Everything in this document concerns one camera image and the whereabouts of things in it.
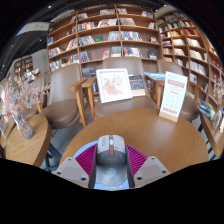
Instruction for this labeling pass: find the dark covered book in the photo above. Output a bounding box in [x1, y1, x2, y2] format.
[128, 74, 147, 98]

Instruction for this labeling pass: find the white sign on wooden base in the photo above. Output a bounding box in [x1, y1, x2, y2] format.
[158, 70, 189, 123]

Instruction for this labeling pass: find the grey and orange computer mouse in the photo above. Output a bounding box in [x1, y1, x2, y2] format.
[94, 134, 129, 186]

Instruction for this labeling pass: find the distant small bookshelf unit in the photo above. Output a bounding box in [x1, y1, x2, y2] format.
[13, 54, 34, 78]

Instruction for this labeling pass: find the glass vase with beige flowers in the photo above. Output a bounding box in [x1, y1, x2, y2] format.
[211, 79, 224, 131]

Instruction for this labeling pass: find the white framed flower picture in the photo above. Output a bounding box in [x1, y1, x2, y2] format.
[95, 68, 134, 104]

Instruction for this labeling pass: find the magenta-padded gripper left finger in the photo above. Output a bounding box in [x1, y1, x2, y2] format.
[52, 141, 99, 189]

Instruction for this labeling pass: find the wide wooden bookshelf unit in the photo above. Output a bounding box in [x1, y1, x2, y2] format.
[46, 3, 163, 73]

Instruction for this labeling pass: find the round wooden side table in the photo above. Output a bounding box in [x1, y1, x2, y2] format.
[4, 114, 53, 168]
[199, 113, 224, 159]

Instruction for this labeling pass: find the curved wooden bookshelf unit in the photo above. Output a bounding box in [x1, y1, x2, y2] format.
[156, 11, 224, 101]

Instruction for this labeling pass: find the teal books pile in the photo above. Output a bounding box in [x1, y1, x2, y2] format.
[143, 71, 167, 82]

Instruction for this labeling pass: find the glass vase with pink flowers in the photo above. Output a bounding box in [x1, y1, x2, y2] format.
[1, 74, 51, 140]

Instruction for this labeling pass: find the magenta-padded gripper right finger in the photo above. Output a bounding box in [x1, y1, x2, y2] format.
[124, 143, 172, 189]

